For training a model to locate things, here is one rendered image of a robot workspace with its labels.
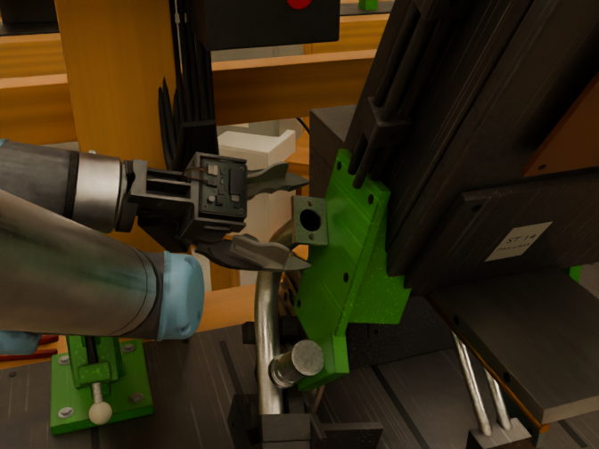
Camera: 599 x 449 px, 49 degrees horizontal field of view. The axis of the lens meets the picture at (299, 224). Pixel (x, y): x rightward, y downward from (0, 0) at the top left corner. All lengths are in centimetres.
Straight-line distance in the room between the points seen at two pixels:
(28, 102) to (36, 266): 67
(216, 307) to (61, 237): 77
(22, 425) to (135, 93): 46
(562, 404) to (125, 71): 65
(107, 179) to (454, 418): 55
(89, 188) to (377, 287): 31
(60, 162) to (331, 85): 57
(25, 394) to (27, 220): 67
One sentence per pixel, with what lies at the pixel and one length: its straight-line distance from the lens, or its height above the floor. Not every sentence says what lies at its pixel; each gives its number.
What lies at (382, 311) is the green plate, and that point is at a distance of 73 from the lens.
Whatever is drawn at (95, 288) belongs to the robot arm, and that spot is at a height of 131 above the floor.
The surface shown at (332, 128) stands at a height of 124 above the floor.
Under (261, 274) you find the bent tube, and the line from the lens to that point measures 82.
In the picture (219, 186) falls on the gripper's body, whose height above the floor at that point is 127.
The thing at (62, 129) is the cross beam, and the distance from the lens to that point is 104.
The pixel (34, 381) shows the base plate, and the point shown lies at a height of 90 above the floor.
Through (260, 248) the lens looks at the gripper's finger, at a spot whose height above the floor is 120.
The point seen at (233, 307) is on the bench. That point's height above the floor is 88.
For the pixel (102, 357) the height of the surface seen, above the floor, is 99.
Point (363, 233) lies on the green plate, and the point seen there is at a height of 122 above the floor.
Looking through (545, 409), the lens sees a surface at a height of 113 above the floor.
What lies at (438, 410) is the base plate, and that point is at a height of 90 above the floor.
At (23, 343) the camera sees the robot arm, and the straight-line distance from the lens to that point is 63.
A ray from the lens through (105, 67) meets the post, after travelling 92.
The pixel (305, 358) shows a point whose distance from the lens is 71.
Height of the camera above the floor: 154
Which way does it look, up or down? 28 degrees down
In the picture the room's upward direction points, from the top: straight up
